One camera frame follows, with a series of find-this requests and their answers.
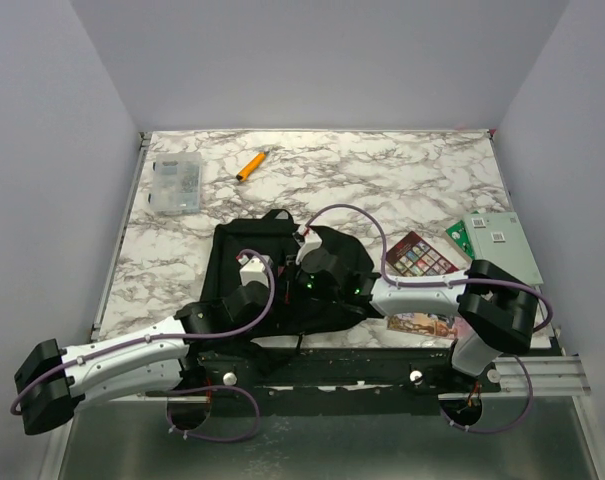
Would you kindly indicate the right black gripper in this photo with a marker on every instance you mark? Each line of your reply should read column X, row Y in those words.
column 300, row 269

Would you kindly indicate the black student backpack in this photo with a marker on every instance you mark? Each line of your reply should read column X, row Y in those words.
column 272, row 235

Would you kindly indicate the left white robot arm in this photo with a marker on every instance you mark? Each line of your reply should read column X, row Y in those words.
column 53, row 382

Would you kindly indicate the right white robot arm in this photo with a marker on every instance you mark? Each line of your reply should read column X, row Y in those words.
column 499, row 309

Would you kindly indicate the illustrated storybook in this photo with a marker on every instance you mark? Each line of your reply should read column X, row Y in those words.
column 429, row 325

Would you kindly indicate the orange utility knife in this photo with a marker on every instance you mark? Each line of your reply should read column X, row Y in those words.
column 251, row 166

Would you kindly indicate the clear plastic organizer box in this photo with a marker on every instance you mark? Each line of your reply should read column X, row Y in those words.
column 176, row 183

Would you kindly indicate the pale green book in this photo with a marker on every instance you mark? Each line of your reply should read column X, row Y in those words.
column 500, row 239

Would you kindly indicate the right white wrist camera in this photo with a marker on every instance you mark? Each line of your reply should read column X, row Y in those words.
column 308, row 240

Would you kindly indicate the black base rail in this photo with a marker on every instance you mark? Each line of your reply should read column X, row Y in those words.
column 335, row 381

